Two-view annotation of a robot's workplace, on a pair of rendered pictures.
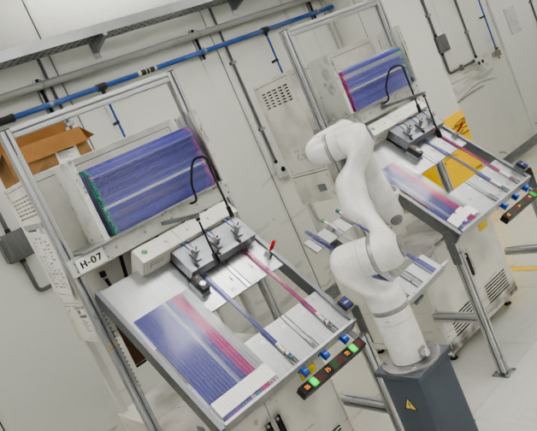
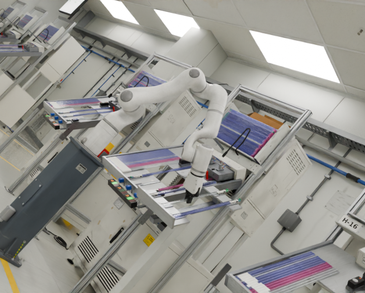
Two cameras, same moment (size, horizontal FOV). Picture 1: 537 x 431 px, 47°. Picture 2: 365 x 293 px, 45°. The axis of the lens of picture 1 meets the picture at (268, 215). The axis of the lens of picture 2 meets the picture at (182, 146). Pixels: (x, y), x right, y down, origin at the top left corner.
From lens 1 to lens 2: 354 cm
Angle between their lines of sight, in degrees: 88
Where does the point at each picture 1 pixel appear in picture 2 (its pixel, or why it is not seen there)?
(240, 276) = not seen: hidden behind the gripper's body
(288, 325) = (153, 181)
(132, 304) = (178, 150)
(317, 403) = (131, 257)
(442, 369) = (73, 150)
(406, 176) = (311, 268)
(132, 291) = not seen: hidden behind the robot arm
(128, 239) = (210, 140)
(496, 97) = not seen: outside the picture
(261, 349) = (140, 172)
